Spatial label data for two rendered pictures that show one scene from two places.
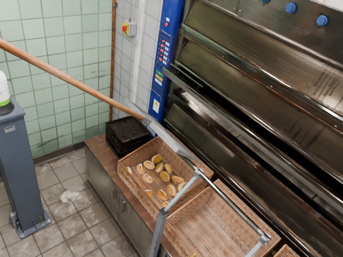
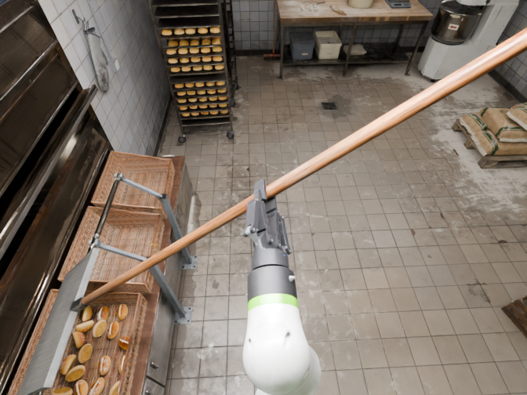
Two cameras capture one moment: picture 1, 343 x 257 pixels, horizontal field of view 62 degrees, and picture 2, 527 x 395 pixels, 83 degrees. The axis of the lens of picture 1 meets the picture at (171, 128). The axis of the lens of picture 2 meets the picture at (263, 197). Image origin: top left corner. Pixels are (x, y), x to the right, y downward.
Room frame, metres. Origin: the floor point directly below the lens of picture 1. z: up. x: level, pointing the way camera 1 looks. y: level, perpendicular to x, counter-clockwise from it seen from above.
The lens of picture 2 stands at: (1.13, 0.99, 2.50)
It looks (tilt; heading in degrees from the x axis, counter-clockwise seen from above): 50 degrees down; 223
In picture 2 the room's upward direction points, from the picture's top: straight up
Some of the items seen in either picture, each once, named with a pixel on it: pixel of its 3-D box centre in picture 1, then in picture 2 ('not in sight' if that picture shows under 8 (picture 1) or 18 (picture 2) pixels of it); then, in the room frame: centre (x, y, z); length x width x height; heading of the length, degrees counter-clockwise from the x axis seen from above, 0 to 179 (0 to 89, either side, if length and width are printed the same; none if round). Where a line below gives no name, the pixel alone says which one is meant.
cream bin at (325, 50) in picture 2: not in sight; (326, 45); (-3.26, -1.74, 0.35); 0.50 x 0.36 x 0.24; 48
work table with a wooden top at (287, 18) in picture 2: not in sight; (344, 38); (-3.46, -1.54, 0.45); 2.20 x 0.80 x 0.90; 136
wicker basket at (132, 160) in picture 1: (163, 173); (88, 344); (1.48, -0.01, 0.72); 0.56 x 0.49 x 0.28; 47
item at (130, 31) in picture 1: (129, 27); not in sight; (2.28, 0.51, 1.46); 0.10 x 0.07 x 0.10; 46
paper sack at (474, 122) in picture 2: not in sight; (490, 122); (-3.11, 0.92, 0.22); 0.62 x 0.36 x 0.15; 141
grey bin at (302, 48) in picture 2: not in sight; (301, 45); (-2.95, -2.03, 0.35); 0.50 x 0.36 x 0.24; 46
